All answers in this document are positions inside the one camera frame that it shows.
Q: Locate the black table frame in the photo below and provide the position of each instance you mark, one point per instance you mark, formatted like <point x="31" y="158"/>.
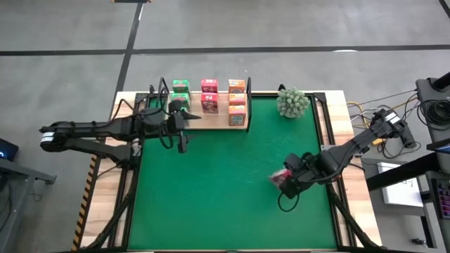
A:
<point x="320" y="98"/>

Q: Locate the black diagonal beam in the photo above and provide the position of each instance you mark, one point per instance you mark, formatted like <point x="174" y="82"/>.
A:
<point x="404" y="172"/>

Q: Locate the wooden shelf black metal frame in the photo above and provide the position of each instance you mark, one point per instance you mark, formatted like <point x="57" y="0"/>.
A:
<point x="218" y="121"/>

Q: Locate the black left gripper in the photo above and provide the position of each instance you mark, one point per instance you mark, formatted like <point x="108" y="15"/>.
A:
<point x="177" y="121"/>

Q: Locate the dark device with blue light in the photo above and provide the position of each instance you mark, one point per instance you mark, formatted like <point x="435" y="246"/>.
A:
<point x="7" y="149"/>

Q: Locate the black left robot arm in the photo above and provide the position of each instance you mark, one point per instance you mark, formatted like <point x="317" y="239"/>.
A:
<point x="105" y="128"/>

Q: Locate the Frosted Mini Wheats orange box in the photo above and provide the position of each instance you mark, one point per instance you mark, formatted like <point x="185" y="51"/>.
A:
<point x="237" y="99"/>
<point x="236" y="86"/>
<point x="237" y="116"/>

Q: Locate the Apple Jacks green cereal box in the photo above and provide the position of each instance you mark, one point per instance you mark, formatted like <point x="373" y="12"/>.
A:
<point x="181" y="86"/>
<point x="184" y="98"/>

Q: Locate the keyboard with coloured keys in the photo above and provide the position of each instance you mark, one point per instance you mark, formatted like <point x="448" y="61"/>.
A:
<point x="444" y="200"/>

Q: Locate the yellow black hazard strip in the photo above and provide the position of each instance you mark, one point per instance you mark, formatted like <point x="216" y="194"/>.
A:
<point x="84" y="204"/>

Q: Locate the Froot Loops red cereal box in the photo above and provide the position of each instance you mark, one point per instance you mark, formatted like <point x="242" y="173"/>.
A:
<point x="278" y="177"/>
<point x="209" y="86"/>
<point x="210" y="103"/>

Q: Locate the white paper box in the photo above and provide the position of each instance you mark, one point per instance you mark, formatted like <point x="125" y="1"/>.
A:
<point x="400" y="189"/>

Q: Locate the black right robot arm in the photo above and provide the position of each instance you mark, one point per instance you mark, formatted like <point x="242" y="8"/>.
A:
<point x="351" y="147"/>

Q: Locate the green plant in white pot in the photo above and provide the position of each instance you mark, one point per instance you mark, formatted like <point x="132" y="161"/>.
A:
<point x="292" y="102"/>

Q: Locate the grey metal cart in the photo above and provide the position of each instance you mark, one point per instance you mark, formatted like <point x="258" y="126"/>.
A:
<point x="21" y="172"/>

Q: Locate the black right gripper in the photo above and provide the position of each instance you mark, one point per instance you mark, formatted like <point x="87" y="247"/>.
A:
<point x="302" y="174"/>

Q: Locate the green table mat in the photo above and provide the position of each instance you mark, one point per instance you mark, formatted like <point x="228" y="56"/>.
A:
<point x="228" y="193"/>

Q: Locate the black power brick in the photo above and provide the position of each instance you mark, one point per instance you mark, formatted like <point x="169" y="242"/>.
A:
<point x="409" y="138"/>

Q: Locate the black equipment stand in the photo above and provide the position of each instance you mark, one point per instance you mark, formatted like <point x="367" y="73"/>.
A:
<point x="427" y="91"/>

